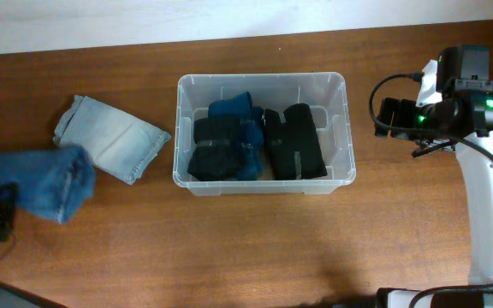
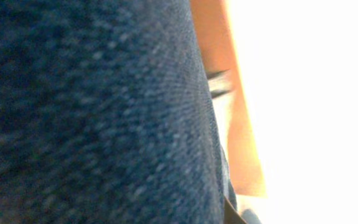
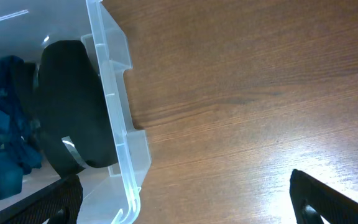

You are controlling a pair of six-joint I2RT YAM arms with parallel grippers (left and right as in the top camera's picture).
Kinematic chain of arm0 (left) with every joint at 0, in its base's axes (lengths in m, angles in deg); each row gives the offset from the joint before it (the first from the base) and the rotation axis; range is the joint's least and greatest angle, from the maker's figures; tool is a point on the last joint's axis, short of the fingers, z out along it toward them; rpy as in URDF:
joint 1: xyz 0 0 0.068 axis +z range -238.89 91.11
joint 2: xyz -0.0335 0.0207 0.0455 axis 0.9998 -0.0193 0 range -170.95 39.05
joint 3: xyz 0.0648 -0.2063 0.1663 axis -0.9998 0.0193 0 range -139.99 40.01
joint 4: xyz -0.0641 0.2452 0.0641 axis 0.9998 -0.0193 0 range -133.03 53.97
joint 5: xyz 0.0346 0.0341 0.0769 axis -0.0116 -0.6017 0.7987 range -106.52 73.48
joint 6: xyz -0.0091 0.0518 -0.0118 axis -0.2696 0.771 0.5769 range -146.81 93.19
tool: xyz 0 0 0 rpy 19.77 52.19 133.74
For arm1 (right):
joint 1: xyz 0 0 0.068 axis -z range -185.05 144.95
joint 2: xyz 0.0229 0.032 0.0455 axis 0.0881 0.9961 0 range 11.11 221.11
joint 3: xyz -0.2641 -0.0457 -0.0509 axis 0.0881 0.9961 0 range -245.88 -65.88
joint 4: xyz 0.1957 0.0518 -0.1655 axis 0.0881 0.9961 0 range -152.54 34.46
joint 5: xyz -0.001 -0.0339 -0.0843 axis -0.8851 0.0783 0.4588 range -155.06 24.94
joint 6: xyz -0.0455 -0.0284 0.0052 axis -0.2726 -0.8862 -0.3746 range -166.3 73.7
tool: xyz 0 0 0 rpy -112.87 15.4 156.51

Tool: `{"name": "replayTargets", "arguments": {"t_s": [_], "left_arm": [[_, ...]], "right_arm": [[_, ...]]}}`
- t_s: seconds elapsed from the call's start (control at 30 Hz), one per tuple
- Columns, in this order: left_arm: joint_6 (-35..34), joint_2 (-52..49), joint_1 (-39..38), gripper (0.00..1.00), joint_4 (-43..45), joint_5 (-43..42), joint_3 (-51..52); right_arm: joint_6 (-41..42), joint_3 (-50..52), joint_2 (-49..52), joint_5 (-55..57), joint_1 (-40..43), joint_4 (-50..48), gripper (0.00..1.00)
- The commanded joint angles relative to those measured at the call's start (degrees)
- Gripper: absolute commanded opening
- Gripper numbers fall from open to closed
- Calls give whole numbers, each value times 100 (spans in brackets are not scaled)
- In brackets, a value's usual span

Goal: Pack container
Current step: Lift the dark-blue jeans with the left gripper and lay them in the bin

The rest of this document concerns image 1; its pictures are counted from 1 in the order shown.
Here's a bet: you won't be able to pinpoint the black garment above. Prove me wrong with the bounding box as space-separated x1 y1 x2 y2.
264 104 328 181

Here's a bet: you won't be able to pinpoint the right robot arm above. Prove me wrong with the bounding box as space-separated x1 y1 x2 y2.
348 45 493 308

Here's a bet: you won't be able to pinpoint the light blue jeans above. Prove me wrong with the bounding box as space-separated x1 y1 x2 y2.
53 95 171 185

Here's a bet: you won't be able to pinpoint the dark blue jeans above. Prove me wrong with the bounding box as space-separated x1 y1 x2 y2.
0 146 96 223

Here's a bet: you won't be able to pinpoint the navy blue garment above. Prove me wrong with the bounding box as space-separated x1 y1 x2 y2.
208 92 264 181

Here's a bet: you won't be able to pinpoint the clear plastic storage bin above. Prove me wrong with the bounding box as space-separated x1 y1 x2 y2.
173 72 356 196

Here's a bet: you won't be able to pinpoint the dark grey garment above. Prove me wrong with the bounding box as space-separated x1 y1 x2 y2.
187 115 242 181

